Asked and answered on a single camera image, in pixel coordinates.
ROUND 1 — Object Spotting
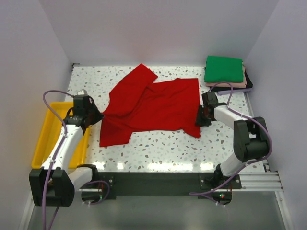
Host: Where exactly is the folded pink t shirt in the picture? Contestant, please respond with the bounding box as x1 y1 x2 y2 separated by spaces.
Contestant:
206 66 247 88

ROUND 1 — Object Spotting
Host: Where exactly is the folded green t shirt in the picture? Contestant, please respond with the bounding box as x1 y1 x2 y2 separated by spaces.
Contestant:
204 56 244 83

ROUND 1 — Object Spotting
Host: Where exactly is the aluminium frame rail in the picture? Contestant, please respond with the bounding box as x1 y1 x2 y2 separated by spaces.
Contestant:
18 92 295 230

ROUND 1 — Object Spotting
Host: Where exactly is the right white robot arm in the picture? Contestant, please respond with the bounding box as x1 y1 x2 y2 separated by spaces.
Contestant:
196 92 272 188

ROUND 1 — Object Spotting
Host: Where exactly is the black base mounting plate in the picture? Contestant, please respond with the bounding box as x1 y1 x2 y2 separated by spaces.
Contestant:
81 172 227 204

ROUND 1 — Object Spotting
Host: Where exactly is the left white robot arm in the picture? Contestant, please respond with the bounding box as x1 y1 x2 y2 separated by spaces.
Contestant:
29 90 104 207

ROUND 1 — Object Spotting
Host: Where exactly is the folded black t shirt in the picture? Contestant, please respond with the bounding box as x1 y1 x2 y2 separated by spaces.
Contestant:
212 71 253 95

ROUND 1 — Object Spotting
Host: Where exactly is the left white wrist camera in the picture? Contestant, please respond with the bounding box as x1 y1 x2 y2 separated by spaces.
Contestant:
76 89 88 95

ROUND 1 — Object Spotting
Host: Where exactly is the red t shirt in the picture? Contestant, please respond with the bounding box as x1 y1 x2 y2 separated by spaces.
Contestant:
99 64 200 147

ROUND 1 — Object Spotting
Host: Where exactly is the yellow plastic bin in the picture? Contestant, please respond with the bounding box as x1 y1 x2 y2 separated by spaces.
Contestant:
31 102 91 169

